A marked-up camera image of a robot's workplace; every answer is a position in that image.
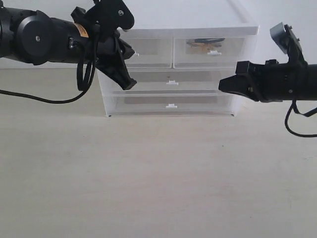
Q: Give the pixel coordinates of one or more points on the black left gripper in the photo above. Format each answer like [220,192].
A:
[111,54]

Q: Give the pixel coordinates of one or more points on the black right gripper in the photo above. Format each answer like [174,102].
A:
[271,82]

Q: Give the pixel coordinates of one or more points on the gold keychain with black strap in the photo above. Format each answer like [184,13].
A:
[204,45]

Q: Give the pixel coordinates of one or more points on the small drawer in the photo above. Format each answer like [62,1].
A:
[150,53]
[226,56]

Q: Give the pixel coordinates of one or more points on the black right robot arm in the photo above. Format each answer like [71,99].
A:
[311,83]

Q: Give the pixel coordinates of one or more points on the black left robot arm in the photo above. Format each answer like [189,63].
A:
[32,37]

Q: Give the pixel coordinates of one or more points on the white translucent drawer cabinet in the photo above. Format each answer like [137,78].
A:
[192,19]

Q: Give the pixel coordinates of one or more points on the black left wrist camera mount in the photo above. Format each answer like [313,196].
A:
[104,18]

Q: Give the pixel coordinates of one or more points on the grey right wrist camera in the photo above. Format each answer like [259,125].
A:
[282,34]

